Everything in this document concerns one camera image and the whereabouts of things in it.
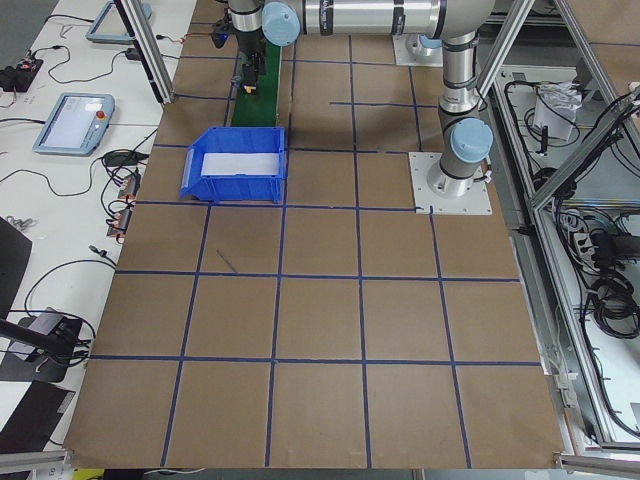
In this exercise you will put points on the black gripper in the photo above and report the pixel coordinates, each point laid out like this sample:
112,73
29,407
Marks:
248,44

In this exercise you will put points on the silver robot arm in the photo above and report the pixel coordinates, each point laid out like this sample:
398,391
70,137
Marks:
455,24

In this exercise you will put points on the green conveyor belt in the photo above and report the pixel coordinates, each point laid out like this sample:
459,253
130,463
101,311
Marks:
261,109

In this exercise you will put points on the white foam pad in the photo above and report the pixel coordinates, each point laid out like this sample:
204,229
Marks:
230,164

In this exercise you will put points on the blue source bin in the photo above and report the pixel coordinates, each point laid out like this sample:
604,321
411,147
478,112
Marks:
238,187

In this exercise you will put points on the far teach pendant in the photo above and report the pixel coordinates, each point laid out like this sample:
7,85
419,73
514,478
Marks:
108,27

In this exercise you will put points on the teach pendant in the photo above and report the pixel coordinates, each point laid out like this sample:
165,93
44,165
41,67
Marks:
108,27
76,125

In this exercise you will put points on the near teach pendant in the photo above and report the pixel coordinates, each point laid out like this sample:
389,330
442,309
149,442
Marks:
76,125

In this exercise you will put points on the white paper bag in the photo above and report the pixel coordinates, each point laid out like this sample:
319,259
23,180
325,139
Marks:
556,109

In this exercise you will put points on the black monitor stand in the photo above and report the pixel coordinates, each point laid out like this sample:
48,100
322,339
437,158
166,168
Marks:
41,347

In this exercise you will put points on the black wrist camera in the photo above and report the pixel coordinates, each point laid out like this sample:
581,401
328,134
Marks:
220,33

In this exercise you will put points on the aluminium frame post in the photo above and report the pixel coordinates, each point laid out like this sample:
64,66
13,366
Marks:
138,27

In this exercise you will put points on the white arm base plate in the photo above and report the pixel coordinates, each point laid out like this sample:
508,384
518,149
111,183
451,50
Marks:
417,50
435,193

